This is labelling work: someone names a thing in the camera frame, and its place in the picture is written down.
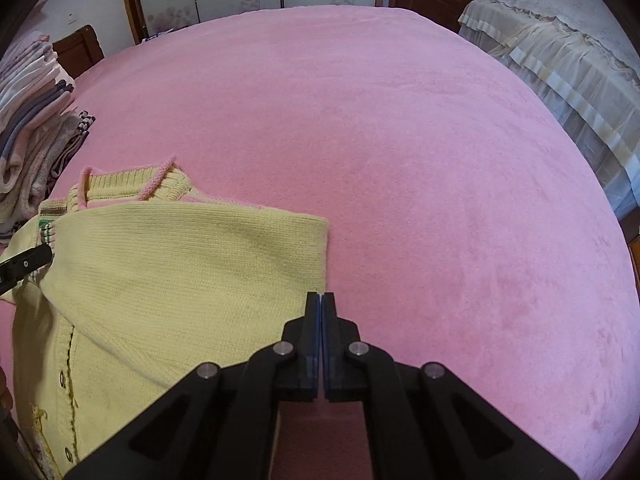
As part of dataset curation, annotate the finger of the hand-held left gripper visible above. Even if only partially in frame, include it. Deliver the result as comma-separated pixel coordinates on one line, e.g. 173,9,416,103
0,244,53,292

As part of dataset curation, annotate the yellow knitted sweater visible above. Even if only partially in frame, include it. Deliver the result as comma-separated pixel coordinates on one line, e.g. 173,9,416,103
10,157,331,480

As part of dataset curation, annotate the stack of folded clothes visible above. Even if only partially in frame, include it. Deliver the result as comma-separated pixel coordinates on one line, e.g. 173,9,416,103
0,30,96,246

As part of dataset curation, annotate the bed with lace cover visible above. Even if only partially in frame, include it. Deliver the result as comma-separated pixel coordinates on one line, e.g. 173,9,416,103
457,0,640,221

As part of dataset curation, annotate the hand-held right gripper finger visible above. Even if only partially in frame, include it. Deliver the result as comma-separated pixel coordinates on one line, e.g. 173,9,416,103
62,291,321,480
321,291,581,480

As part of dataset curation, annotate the wooden headboard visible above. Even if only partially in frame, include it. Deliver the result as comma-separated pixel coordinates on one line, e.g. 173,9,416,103
52,25,106,78

